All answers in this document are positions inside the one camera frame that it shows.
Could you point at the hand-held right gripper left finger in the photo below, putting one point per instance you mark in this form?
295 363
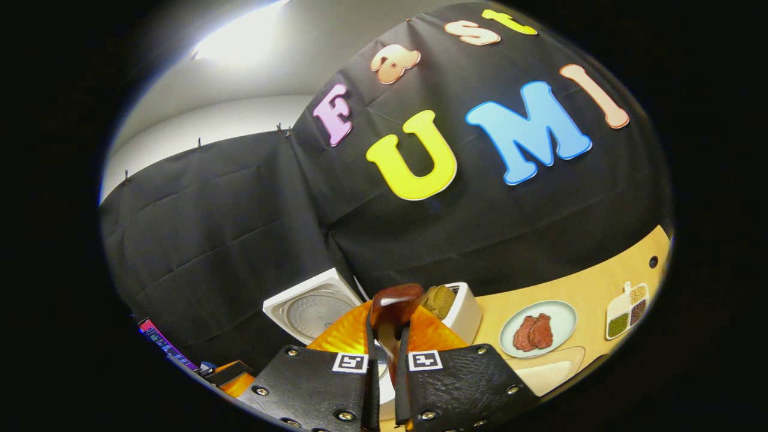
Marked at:
312 390

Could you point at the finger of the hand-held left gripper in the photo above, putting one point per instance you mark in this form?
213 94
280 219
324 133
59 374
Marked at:
231 375

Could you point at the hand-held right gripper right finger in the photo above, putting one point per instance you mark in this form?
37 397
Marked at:
462 390

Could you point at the white rice cooker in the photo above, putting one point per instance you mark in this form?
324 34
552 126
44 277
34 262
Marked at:
312 312

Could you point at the brown wooden spoon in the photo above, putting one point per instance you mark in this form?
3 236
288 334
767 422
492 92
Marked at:
393 306

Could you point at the computer screen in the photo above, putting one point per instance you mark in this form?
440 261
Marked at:
165 345

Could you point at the white toaster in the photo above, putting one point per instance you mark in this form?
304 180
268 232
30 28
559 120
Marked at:
468 312

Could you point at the brown bread slice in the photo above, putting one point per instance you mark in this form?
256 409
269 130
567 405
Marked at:
431 303
447 300

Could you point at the cream cutting board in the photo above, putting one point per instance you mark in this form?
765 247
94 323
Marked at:
552 372

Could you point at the pale green plate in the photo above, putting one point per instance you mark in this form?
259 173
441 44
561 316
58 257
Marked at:
561 318

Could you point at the black backdrop cloth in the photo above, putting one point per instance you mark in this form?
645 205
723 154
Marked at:
240 228

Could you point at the green mung beans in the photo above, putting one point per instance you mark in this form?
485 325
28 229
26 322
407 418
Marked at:
618 325

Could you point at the white divided dish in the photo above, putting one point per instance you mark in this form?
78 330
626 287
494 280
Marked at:
618 309

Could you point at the dark red beans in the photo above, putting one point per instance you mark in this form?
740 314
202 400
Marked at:
638 312

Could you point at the yellow soybeans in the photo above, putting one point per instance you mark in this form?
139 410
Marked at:
638 294

